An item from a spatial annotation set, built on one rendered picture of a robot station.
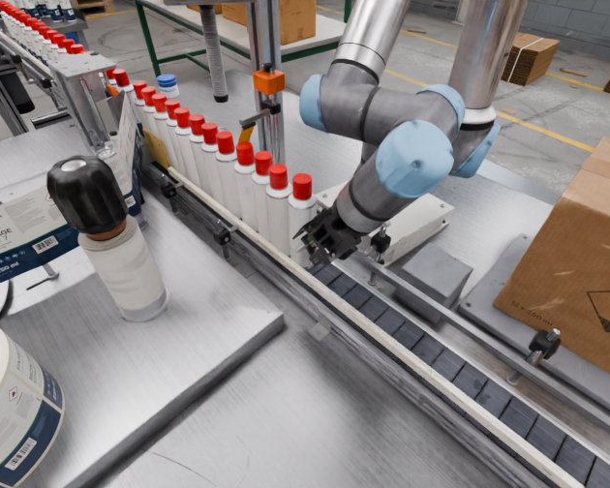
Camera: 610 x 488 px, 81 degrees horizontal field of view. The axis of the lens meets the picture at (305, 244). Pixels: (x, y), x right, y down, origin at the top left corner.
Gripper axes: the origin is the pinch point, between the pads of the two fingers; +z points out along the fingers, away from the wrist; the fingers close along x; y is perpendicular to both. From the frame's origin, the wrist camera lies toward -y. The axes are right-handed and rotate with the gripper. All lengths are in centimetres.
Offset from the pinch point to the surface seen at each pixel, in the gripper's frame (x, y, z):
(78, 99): -64, 14, 20
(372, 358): 20.9, 5.8, -3.0
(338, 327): 13.8, 5.4, 1.1
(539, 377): 32.9, -2.9, -22.0
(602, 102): 38, -397, 85
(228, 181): -23.4, 2.5, 7.0
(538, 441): 41.1, 0.1, -17.3
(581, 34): -32, -541, 105
